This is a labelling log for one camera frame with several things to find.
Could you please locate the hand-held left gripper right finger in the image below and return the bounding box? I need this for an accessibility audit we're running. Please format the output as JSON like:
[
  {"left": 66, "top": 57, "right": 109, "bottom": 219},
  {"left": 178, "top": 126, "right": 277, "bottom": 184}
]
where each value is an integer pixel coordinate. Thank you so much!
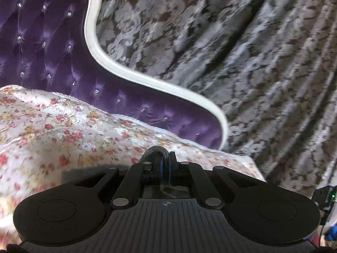
[{"left": 166, "top": 151, "right": 260, "bottom": 209}]

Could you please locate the grey damask curtain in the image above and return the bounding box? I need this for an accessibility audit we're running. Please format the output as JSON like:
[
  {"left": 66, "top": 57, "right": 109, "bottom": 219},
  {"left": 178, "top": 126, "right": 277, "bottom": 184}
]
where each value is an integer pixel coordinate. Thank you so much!
[{"left": 95, "top": 0, "right": 337, "bottom": 199}]

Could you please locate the grey argyle knit sweater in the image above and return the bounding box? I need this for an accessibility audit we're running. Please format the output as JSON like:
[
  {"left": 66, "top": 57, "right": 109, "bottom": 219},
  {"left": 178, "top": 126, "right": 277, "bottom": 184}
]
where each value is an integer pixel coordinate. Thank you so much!
[{"left": 63, "top": 145, "right": 192, "bottom": 199}]

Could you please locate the purple tufted headboard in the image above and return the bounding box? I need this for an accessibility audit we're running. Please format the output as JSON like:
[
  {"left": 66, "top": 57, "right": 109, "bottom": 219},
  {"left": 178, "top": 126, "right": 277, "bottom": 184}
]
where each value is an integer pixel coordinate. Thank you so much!
[{"left": 0, "top": 0, "right": 230, "bottom": 152}]

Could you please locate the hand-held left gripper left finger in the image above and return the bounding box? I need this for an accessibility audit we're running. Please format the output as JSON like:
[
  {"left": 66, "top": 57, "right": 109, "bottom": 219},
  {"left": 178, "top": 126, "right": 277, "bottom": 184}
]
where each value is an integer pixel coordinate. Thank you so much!
[{"left": 71, "top": 155, "right": 164, "bottom": 209}]

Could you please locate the floral bedsheet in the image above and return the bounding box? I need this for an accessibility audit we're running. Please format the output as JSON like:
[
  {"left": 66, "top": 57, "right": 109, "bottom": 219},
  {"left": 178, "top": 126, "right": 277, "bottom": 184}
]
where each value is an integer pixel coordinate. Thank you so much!
[{"left": 0, "top": 84, "right": 267, "bottom": 246}]

